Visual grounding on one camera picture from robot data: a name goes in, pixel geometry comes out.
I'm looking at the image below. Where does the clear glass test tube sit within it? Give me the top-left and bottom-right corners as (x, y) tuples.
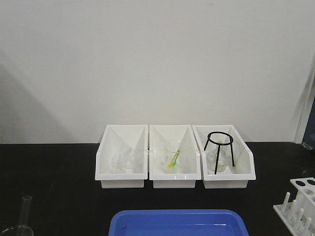
(17, 196), (32, 227)

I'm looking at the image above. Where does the grey pegboard drying rack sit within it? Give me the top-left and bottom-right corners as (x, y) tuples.
(302, 107), (315, 150)

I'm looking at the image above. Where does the white test tube rack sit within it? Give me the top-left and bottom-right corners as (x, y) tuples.
(273, 177), (315, 236)

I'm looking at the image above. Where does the middle white storage bin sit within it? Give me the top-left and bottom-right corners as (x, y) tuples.
(149, 124), (201, 189)

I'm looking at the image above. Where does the white storage bin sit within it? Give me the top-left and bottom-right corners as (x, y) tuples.
(149, 124), (201, 189)
(192, 125), (256, 189)
(94, 124), (149, 189)

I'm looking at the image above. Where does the glass beaker in middle bin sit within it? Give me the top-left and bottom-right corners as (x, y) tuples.
(161, 140), (184, 174)

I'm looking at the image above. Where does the yellow green plastic dropper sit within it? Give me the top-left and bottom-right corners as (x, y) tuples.
(168, 149), (181, 168)

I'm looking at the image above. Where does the left white storage bin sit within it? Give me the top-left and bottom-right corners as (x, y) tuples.
(94, 124), (149, 189)

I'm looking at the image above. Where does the glassware in left bin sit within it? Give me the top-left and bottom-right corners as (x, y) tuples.
(107, 147), (139, 174)

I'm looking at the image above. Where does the right white storage bin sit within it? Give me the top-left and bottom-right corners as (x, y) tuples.
(192, 125), (256, 189)

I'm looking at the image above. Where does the glass flask in right bin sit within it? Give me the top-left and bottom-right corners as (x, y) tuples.
(206, 145), (228, 174)

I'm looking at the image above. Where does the blue plastic tray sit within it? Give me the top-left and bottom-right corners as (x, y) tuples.
(108, 209), (249, 236)

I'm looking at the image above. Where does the clear glass beaker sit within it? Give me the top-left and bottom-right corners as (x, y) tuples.
(0, 225), (34, 236)

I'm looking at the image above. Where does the black wire tripod stand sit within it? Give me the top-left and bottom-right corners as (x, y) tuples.
(204, 131), (235, 175)

